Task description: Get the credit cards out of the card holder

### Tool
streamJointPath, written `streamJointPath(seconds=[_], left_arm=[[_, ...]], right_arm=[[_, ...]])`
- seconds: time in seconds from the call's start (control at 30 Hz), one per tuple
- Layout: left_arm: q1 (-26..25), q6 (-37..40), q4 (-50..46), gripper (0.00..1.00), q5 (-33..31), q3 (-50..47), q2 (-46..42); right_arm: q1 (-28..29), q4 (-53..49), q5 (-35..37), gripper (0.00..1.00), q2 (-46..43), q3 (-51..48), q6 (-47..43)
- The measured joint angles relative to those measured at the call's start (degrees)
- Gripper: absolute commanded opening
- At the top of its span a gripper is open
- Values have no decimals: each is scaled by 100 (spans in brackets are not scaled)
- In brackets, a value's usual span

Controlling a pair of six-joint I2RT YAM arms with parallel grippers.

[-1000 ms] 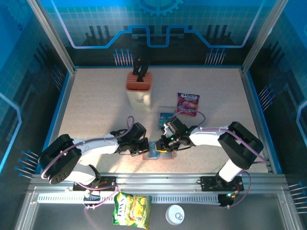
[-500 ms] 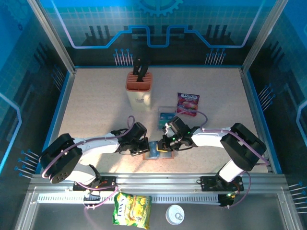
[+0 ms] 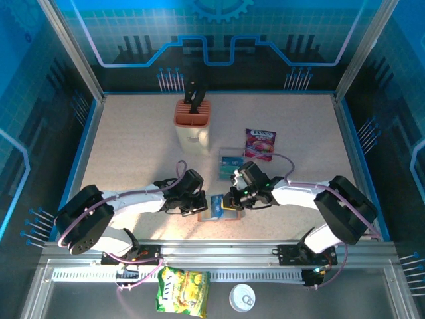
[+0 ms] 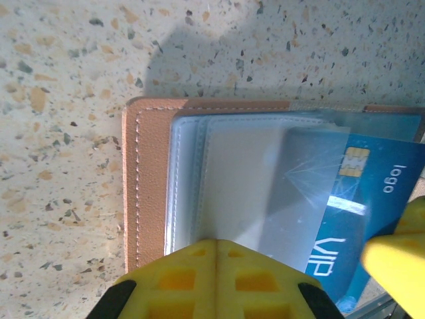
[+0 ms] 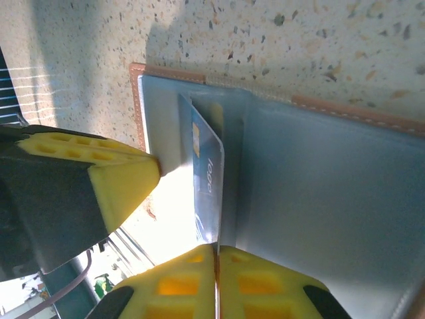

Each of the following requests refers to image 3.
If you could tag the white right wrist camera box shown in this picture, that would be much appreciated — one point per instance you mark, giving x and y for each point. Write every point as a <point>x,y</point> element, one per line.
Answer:
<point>237,176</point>

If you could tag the aluminium beam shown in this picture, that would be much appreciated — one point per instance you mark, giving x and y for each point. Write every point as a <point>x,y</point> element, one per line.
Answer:
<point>216,252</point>

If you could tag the purple candy bag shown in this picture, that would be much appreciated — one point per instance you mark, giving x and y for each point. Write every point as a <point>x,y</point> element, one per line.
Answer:
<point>259,143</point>

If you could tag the aluminium table side rail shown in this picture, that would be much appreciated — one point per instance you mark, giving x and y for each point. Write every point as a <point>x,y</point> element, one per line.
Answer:
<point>350,146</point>
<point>87,146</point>

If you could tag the grey metal shelf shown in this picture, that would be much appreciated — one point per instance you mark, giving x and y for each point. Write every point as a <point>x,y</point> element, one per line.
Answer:
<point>99,302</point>

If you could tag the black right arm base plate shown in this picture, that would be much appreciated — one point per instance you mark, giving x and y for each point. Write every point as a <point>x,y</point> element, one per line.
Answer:
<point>289,256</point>

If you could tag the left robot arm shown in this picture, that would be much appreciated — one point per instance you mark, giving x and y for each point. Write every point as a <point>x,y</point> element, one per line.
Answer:
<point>83,219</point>

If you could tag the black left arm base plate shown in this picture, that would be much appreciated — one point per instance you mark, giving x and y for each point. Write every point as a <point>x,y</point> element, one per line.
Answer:
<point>152,251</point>

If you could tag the tan leather card holder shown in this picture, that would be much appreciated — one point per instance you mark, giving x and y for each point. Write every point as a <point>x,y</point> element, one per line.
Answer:
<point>212,217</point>

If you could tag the white tin can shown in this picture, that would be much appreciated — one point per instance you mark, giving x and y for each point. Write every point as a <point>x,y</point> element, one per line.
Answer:
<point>242,298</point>

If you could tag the yellow green candy bag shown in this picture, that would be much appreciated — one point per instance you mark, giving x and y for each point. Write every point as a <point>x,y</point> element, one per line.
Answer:
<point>182,292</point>

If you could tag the aluminium frame post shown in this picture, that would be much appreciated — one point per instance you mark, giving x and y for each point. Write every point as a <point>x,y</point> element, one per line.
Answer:
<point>364,50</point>
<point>73,50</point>

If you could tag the cream knife block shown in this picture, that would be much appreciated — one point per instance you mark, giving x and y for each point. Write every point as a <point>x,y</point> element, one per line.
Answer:
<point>192,139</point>

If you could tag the teal credit card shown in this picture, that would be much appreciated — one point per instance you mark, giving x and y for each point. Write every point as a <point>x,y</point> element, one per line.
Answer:
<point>225,172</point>
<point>216,203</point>
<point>232,161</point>

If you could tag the black connector box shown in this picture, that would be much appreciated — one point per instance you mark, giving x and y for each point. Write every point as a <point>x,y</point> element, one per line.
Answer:
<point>310,279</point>

